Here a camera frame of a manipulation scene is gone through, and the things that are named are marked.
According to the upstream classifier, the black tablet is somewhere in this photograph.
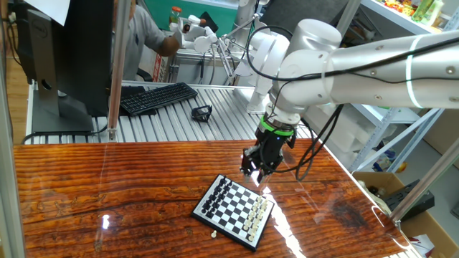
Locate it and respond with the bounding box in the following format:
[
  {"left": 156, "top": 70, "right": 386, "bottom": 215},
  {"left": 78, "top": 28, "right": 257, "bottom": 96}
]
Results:
[{"left": 199, "top": 11, "right": 219, "bottom": 34}]

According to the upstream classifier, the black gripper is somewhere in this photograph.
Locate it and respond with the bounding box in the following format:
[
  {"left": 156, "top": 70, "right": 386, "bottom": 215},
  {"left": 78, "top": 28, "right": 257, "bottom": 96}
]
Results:
[{"left": 240, "top": 128, "right": 297, "bottom": 184}]

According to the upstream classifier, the person in grey shirt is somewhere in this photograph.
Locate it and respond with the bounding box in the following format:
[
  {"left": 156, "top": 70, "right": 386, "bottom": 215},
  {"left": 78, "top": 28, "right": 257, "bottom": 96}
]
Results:
[{"left": 113, "top": 0, "right": 166, "bottom": 82}]

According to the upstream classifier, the white haptic control device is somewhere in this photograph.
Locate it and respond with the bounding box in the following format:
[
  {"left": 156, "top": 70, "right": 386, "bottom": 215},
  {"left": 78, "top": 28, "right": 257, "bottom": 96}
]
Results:
[{"left": 169, "top": 14, "right": 291, "bottom": 115}]

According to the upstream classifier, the dark grey foam panel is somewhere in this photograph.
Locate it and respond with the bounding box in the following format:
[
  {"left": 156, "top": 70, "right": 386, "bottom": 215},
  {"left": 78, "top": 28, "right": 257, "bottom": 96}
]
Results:
[{"left": 258, "top": 0, "right": 351, "bottom": 37}]

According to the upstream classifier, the silver aluminium flight case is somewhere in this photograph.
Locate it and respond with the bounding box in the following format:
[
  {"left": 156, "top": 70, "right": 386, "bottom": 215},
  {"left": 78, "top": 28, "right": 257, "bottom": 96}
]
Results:
[{"left": 166, "top": 48, "right": 252, "bottom": 86}]

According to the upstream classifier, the colourful toy pile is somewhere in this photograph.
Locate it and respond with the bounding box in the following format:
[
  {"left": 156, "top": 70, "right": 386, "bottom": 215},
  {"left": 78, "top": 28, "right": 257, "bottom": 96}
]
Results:
[{"left": 382, "top": 0, "right": 413, "bottom": 17}]

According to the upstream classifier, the white metal shelf rack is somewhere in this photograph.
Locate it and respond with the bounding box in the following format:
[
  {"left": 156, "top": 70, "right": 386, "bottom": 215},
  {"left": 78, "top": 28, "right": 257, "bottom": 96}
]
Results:
[{"left": 336, "top": 0, "right": 459, "bottom": 173}]

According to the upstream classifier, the small black clip object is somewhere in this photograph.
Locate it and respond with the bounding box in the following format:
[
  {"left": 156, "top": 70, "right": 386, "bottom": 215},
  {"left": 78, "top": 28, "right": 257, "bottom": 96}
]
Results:
[{"left": 190, "top": 104, "right": 213, "bottom": 123}]

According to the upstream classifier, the green plastic bottle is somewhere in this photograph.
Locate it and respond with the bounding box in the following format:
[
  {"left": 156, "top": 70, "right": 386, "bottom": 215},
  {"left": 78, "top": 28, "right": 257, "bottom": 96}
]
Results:
[{"left": 411, "top": 0, "right": 435, "bottom": 22}]

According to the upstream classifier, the bare person forearm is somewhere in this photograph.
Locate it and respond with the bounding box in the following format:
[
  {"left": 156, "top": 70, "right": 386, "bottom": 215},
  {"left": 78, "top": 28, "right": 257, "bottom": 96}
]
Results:
[{"left": 156, "top": 34, "right": 181, "bottom": 57}]

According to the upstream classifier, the brown cardboard box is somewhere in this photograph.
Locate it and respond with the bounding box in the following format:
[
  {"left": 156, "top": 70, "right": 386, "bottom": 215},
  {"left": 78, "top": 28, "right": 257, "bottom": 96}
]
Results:
[{"left": 353, "top": 171, "right": 451, "bottom": 258}]

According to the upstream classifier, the white foam packaging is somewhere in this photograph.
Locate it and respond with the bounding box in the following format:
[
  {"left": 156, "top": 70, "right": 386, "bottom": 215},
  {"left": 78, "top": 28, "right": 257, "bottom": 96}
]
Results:
[{"left": 311, "top": 103, "right": 376, "bottom": 169}]

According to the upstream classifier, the aluminium frame post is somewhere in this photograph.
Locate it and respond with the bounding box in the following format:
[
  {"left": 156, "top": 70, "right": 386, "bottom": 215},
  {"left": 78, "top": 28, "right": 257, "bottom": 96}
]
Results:
[
  {"left": 0, "top": 60, "right": 27, "bottom": 258},
  {"left": 329, "top": 0, "right": 363, "bottom": 46},
  {"left": 106, "top": 0, "right": 132, "bottom": 143},
  {"left": 389, "top": 138, "right": 459, "bottom": 226}
]

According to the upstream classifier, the white red paper packet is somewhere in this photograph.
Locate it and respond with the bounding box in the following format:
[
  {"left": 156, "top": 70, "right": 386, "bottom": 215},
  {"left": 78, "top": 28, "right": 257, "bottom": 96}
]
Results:
[{"left": 410, "top": 233, "right": 435, "bottom": 254}]

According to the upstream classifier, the bottle with orange cap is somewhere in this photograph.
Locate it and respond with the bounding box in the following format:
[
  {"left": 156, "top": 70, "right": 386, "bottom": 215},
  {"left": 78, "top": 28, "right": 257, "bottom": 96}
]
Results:
[{"left": 169, "top": 6, "right": 183, "bottom": 25}]

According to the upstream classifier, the black plastic device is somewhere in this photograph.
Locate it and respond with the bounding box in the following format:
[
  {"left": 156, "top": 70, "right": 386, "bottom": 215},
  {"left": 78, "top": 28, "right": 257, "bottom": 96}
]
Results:
[{"left": 383, "top": 178, "right": 435, "bottom": 221}]

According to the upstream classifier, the blue plastic bag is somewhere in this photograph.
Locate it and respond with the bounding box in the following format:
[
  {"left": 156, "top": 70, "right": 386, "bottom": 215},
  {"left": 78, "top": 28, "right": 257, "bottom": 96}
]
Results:
[{"left": 372, "top": 148, "right": 397, "bottom": 173}]

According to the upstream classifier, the black white chessboard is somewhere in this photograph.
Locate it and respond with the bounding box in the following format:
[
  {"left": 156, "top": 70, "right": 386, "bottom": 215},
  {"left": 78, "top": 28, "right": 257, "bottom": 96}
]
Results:
[{"left": 190, "top": 173, "right": 275, "bottom": 252}]

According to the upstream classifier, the black monitor with stand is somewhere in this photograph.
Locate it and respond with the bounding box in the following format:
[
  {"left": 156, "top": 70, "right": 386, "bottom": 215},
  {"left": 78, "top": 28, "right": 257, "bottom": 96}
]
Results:
[{"left": 14, "top": 0, "right": 115, "bottom": 135}]

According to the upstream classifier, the red white printed box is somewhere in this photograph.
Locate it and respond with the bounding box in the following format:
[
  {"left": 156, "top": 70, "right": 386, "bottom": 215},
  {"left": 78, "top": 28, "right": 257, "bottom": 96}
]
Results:
[{"left": 152, "top": 52, "right": 169, "bottom": 83}]

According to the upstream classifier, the pale green bottle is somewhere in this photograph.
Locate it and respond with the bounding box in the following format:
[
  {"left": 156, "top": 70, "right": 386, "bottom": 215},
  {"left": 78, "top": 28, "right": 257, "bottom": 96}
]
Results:
[{"left": 422, "top": 0, "right": 445, "bottom": 27}]

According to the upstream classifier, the silver background robot column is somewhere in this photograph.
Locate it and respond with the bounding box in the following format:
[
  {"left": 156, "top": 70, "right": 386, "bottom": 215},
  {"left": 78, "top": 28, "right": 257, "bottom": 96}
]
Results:
[{"left": 235, "top": 0, "right": 260, "bottom": 37}]

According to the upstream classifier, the black monitor cable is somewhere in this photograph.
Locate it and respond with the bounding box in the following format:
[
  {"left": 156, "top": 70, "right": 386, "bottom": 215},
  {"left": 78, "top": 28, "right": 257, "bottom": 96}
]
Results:
[{"left": 21, "top": 121, "right": 109, "bottom": 145}]

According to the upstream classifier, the black keyboard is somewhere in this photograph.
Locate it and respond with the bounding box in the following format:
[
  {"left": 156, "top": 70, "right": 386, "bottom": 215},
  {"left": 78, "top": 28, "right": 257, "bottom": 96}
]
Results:
[{"left": 119, "top": 82, "right": 199, "bottom": 117}]

